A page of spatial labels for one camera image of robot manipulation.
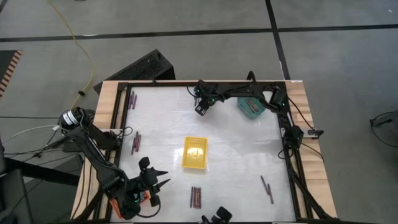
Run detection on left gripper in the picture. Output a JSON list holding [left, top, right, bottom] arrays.
[[138, 156, 172, 207]]

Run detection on yellow plastic basket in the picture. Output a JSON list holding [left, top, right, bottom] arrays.
[[181, 136, 209, 170]]

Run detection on teal plastic basket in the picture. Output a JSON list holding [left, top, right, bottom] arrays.
[[236, 96, 267, 120]]

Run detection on orange plastic basket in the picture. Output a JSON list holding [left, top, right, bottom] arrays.
[[108, 190, 152, 220]]

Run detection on black keyboard on floor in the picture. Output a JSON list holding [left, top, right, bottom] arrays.
[[93, 49, 177, 95]]

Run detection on black mat with striped edge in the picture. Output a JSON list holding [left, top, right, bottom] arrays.
[[0, 49, 23, 98]]

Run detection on black frame beam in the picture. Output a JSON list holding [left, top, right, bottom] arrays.
[[6, 157, 81, 187]]

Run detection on yellow power cable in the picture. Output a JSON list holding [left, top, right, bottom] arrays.
[[48, 0, 95, 108]]

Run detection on white cable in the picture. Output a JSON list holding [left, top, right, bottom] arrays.
[[9, 124, 63, 141]]

